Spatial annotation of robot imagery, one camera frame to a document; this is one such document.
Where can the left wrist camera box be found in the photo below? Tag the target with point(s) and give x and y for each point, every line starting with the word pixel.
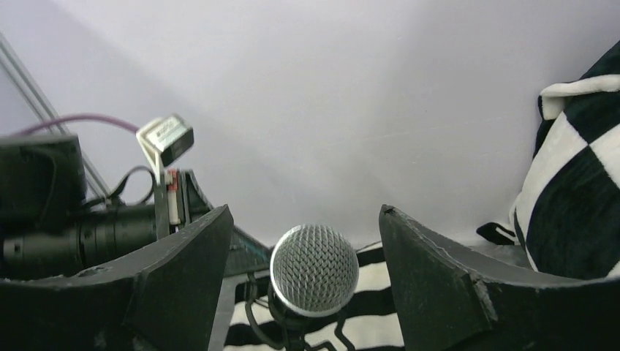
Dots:
pixel 164 140

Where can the tripod shock mount mic stand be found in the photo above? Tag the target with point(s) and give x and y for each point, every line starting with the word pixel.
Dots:
pixel 290 329

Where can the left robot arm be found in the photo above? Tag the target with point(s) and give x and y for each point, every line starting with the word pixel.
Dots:
pixel 48 225

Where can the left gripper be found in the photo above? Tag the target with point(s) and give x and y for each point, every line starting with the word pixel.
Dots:
pixel 179 201

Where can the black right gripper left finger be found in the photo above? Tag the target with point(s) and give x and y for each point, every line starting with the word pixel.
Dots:
pixel 160 297

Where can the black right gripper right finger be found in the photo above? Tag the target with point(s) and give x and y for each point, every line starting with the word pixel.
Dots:
pixel 450 297

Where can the black glitter microphone silver head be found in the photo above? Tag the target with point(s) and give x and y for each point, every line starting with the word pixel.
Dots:
pixel 314 270

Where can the black white checkered pillow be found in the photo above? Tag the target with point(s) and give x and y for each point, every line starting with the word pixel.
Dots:
pixel 566 215

